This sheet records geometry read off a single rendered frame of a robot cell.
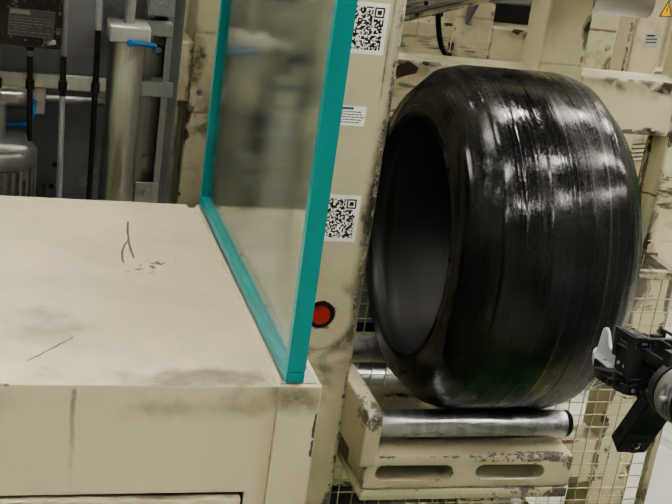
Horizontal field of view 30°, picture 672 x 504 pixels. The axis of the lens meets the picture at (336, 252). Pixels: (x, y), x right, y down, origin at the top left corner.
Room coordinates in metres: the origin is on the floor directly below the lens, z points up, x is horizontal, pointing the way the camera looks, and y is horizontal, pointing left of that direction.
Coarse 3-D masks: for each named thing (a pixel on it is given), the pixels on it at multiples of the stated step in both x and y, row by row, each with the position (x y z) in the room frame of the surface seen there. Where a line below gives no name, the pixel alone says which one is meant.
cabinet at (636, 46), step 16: (624, 16) 6.16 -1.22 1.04; (656, 16) 6.22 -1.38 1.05; (624, 32) 6.14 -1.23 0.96; (640, 32) 6.16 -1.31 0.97; (656, 32) 6.24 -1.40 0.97; (624, 48) 6.13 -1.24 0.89; (640, 48) 6.18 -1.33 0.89; (656, 48) 6.26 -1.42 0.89; (624, 64) 6.13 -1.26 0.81; (640, 64) 6.20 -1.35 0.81; (656, 64) 6.27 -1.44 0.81; (640, 144) 6.28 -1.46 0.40; (640, 160) 6.30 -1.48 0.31
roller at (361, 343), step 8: (360, 336) 2.07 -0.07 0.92; (368, 336) 2.07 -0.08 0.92; (360, 344) 2.05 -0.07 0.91; (368, 344) 2.05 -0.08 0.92; (376, 344) 2.06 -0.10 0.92; (360, 352) 2.04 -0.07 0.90; (368, 352) 2.05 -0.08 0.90; (376, 352) 2.05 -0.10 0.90; (352, 360) 2.05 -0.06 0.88; (360, 360) 2.05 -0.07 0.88; (368, 360) 2.06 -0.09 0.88; (376, 360) 2.06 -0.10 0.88; (384, 360) 2.07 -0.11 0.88
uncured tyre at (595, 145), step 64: (448, 128) 1.85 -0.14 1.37; (512, 128) 1.80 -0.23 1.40; (576, 128) 1.84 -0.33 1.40; (384, 192) 2.12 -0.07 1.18; (448, 192) 2.23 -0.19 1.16; (512, 192) 1.73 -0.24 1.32; (576, 192) 1.76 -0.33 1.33; (384, 256) 2.15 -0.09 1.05; (448, 256) 2.21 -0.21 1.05; (512, 256) 1.70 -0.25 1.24; (576, 256) 1.72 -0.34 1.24; (640, 256) 1.79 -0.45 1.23; (384, 320) 2.00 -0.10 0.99; (448, 320) 1.73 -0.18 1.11; (512, 320) 1.69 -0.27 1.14; (576, 320) 1.72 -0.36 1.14; (448, 384) 1.75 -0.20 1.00; (512, 384) 1.74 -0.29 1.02; (576, 384) 1.77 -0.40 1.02
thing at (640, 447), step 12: (636, 408) 1.48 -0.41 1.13; (648, 408) 1.46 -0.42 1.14; (624, 420) 1.50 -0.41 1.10; (636, 420) 1.48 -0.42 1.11; (648, 420) 1.48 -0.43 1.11; (660, 420) 1.48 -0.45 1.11; (624, 432) 1.49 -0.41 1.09; (636, 432) 1.49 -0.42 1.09; (648, 432) 1.49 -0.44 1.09; (624, 444) 1.50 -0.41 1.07; (636, 444) 1.50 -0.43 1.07; (648, 444) 1.51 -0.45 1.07
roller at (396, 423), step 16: (384, 416) 1.77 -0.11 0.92; (400, 416) 1.78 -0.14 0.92; (416, 416) 1.79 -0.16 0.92; (432, 416) 1.80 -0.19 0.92; (448, 416) 1.81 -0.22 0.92; (464, 416) 1.81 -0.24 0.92; (480, 416) 1.82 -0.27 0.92; (496, 416) 1.83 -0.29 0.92; (512, 416) 1.84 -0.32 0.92; (528, 416) 1.85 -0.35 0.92; (544, 416) 1.86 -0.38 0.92; (560, 416) 1.87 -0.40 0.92; (384, 432) 1.77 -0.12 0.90; (400, 432) 1.77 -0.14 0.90; (416, 432) 1.78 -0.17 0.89; (432, 432) 1.79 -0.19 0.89; (448, 432) 1.80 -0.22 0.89; (464, 432) 1.81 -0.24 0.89; (480, 432) 1.81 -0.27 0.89; (496, 432) 1.82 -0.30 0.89; (512, 432) 1.83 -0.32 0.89; (528, 432) 1.84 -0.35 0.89; (544, 432) 1.85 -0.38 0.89; (560, 432) 1.86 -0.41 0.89
